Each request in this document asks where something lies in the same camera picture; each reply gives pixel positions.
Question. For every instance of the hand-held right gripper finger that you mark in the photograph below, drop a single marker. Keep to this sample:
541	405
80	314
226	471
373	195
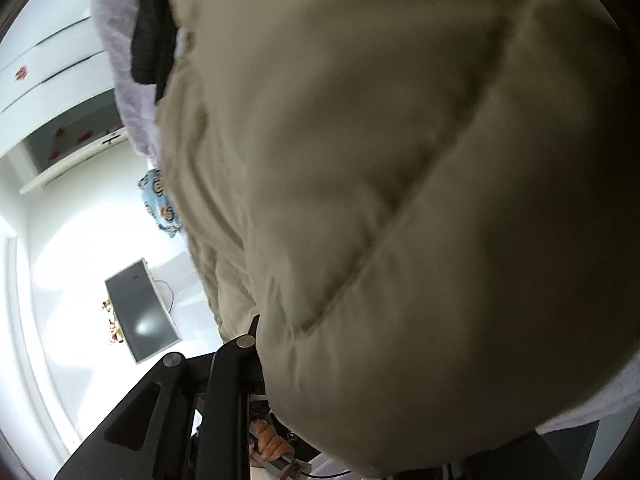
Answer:
235	360

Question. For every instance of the beige puffer jacket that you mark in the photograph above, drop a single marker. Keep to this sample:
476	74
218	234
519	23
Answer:
400	210

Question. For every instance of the person's left hand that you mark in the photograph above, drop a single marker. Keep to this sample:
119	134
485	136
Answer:
272	442

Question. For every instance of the row of colourful figurines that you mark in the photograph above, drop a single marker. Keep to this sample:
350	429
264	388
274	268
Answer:
116	332

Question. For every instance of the blue printed cloth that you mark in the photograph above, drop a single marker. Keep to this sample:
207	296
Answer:
160	205

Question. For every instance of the black knitted garment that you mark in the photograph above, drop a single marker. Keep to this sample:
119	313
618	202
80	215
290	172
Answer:
150	45

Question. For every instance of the white wardrobe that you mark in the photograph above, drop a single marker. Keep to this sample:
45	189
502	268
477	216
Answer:
50	75

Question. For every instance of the wall-mounted television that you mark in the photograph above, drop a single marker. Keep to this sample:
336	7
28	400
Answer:
142	310

